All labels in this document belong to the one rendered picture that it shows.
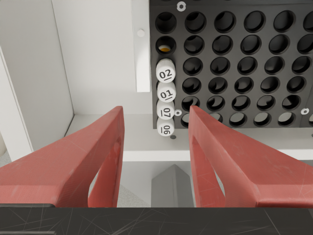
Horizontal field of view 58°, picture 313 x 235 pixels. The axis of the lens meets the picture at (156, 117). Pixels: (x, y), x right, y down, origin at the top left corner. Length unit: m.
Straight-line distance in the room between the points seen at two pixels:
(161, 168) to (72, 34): 1.20
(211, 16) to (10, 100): 0.13
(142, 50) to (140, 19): 0.02
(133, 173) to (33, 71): 1.26
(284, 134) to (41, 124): 0.20
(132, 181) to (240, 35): 1.34
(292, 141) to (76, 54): 0.20
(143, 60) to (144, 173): 1.22
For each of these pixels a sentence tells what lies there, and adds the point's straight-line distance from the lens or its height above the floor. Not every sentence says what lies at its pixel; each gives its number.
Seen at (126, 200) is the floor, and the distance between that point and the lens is 1.65.
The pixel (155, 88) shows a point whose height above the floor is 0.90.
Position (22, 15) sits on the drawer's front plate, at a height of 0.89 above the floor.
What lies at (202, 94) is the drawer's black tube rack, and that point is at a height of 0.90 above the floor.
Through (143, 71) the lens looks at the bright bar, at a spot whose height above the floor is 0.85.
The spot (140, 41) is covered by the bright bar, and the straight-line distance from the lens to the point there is 0.24.
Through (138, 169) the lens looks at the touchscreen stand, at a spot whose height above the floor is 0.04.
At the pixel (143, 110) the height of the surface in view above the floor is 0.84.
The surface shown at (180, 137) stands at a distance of 0.25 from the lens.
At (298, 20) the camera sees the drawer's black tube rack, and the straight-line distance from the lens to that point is 0.20.
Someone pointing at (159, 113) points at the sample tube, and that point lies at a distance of 0.19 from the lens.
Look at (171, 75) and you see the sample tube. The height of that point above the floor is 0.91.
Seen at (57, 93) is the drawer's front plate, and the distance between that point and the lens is 0.25.
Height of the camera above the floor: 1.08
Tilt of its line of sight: 57 degrees down
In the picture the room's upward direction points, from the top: 180 degrees counter-clockwise
